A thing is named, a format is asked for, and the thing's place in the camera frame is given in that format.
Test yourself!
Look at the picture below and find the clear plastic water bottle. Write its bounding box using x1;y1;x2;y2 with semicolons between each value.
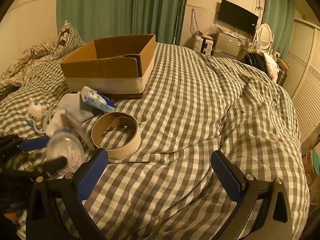
46;128;86;176

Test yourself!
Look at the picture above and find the white bunny figurine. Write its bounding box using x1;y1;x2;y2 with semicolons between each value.
26;98;47;128

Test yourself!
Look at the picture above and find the grey folding hanger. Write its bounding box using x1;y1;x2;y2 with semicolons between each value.
33;110;54;135

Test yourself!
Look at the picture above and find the white sock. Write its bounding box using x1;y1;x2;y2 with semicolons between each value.
46;92;94;137

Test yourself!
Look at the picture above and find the floral patterned blanket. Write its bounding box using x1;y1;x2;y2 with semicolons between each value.
1;41;66;87

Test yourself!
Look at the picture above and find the blue white tissue pack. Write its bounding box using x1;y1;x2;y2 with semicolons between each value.
80;86;116;113

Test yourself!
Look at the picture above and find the checked pillow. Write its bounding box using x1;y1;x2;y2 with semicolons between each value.
56;21;86;58

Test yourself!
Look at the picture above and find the cardboard box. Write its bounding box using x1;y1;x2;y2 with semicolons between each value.
61;34;156;99

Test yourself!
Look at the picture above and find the grey checked duvet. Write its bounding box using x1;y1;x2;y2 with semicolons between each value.
0;42;311;240

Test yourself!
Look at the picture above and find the white louvered wardrobe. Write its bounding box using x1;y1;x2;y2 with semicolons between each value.
283;20;319;142

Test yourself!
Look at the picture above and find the black clothes pile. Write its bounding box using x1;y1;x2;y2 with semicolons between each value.
240;53;268;74

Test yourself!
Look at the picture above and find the small grey refrigerator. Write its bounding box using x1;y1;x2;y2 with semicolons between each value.
213;32;242;59

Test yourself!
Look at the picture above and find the oval vanity mirror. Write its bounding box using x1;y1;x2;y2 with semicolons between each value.
253;23;274;54

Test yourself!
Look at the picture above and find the white suitcase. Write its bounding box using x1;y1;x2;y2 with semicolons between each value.
193;35;214;55

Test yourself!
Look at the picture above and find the green window curtain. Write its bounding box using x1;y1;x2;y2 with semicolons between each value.
262;0;295;59

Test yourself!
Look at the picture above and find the cardboard tape roll ring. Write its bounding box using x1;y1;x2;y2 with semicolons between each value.
91;111;142;160

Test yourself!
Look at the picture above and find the wall mounted black television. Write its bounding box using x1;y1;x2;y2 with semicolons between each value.
217;0;258;35

